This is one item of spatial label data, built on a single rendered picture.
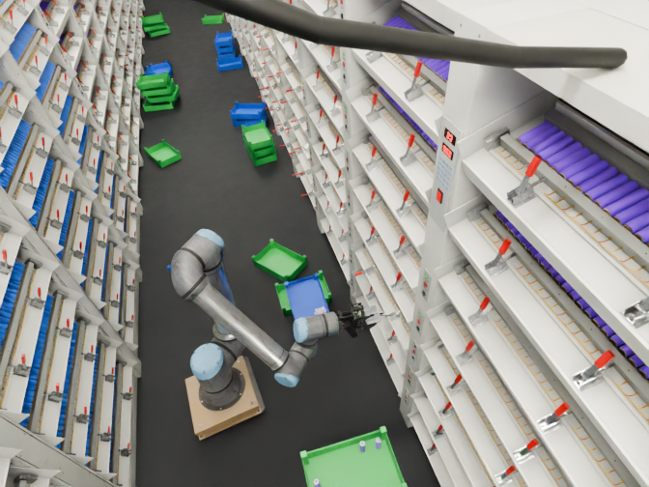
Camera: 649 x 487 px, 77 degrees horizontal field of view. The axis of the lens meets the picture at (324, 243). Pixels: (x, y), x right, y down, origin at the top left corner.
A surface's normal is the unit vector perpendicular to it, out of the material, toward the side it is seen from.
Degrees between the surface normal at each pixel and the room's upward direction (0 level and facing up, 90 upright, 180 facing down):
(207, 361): 4
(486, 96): 90
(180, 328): 0
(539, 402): 21
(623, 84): 0
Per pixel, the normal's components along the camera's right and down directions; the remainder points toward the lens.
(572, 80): -0.95, 0.26
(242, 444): -0.07, -0.69
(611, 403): -0.41, -0.55
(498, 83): 0.29, 0.67
